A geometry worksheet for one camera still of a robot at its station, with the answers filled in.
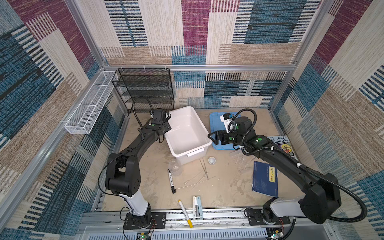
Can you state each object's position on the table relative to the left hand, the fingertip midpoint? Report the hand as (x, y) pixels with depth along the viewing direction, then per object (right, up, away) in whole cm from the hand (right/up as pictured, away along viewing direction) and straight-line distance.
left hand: (165, 123), depth 92 cm
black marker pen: (+6, -36, -10) cm, 38 cm away
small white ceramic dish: (+28, -22, 0) cm, 36 cm away
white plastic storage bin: (+13, -12, +10) cm, 20 cm away
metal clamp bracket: (+19, -42, -17) cm, 50 cm away
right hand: (+28, -7, -13) cm, 32 cm away
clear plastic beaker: (+7, -26, -4) cm, 27 cm away
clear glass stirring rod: (+14, -35, -7) cm, 38 cm away
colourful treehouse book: (+76, -13, +7) cm, 77 cm away
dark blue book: (+57, -31, -7) cm, 66 cm away
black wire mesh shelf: (-17, +25, +17) cm, 34 cm away
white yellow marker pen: (+15, -47, -19) cm, 53 cm away
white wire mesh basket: (-35, +1, -22) cm, 41 cm away
